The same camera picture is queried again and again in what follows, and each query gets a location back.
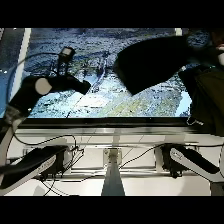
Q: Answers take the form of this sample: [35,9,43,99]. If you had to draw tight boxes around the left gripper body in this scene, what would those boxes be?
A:
[63,74,92,96]

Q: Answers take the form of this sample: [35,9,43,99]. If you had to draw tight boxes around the black garment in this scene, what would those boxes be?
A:
[113,34,202,97]

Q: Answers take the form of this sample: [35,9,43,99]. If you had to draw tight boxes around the dark garment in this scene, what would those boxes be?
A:
[178,64,224,137]

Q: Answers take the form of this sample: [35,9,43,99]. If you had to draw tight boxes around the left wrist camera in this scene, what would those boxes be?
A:
[55,46,76,78]

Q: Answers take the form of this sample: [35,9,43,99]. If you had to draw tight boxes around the silver frame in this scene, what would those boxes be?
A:
[0,125,224,197]

